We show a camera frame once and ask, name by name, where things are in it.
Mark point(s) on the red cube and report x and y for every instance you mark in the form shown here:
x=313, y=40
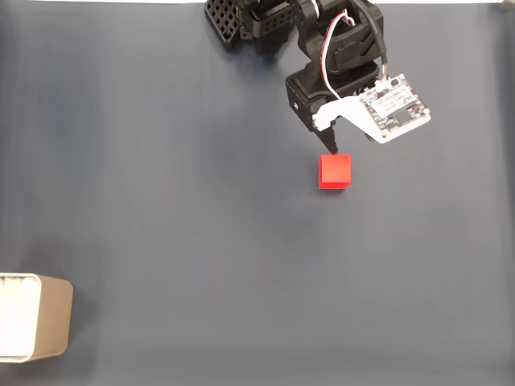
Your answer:
x=334, y=171

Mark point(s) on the beige box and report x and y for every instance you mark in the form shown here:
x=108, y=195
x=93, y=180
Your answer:
x=52, y=317

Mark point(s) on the white padding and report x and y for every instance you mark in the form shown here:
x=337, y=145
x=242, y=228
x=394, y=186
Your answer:
x=18, y=317

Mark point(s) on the white camera board mount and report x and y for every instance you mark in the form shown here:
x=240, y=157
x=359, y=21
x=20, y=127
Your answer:
x=394, y=108

